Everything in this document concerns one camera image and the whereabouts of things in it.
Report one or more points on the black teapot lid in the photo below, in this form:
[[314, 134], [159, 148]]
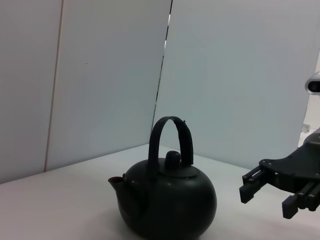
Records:
[[175, 172]]

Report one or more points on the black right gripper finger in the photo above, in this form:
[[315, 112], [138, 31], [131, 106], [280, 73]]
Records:
[[305, 200], [252, 187]]

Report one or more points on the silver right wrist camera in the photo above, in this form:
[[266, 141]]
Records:
[[313, 85]]

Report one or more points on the black round teapot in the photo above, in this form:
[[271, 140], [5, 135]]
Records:
[[175, 207]]

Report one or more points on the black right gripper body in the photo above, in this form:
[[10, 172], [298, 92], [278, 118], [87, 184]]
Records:
[[295, 170]]

